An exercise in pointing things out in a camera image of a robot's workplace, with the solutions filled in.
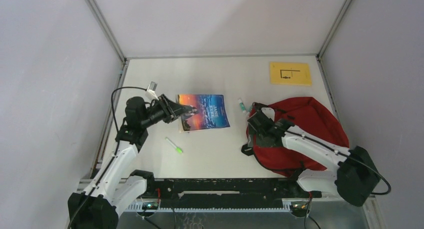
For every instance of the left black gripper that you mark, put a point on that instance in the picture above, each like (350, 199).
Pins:
(171, 110)

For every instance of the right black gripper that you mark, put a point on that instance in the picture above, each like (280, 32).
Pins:
(258, 141)

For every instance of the Jane Eyre book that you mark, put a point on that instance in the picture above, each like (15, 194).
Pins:
(210, 112)

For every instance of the green highlighter pen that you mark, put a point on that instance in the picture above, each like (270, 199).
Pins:
(174, 146)

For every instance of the red student backpack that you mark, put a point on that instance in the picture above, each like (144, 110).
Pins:
(310, 115)

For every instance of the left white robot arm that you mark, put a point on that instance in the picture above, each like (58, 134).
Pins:
(102, 202)

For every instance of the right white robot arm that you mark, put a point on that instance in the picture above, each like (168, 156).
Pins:
(349, 173)

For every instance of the teal white tube left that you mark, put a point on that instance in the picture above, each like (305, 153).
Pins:
(242, 106)

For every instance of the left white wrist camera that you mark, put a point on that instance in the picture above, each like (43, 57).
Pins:
(151, 91)

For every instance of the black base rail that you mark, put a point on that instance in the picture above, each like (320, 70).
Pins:
(226, 193)

